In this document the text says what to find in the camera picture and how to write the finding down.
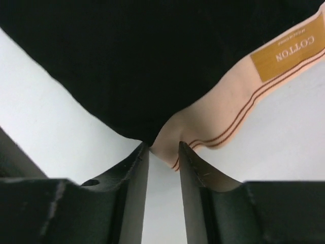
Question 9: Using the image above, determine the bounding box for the black underwear beige waistband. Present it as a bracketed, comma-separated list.
[1, 1, 324, 169]

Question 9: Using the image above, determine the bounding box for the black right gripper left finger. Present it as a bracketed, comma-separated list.
[1, 144, 149, 243]

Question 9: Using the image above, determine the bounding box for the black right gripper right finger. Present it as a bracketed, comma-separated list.
[179, 142, 324, 243]

